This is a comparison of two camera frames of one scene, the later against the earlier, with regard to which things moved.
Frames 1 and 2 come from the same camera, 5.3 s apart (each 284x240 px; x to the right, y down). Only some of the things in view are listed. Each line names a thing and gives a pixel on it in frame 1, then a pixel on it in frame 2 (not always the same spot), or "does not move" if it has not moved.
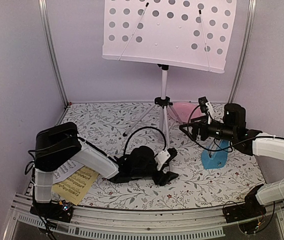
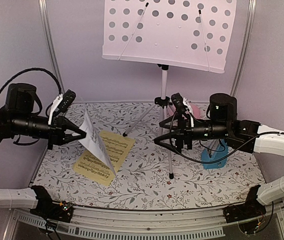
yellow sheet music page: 71,188 -> 116,147
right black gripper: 202,124 -> 182,133
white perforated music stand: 194,34 does not move
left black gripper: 166,179 -> 57,129
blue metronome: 215,159 does not move
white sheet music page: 65,170 -> 93,141
